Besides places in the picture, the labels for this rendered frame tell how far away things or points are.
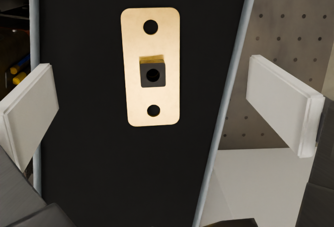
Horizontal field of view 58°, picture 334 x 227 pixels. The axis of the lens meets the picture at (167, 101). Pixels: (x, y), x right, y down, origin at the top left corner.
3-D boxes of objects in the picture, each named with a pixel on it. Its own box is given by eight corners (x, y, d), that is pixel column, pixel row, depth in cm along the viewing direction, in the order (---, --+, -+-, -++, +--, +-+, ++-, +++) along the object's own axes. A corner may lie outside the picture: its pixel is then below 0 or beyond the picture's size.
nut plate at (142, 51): (120, 8, 19) (119, 10, 18) (179, 7, 20) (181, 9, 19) (128, 124, 23) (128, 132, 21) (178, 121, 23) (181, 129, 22)
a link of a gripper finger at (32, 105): (21, 179, 12) (2, 181, 12) (59, 109, 19) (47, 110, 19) (4, 113, 11) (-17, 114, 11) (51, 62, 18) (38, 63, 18)
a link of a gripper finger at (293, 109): (309, 97, 12) (327, 96, 12) (249, 54, 19) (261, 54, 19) (298, 159, 13) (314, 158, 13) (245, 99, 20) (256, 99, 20)
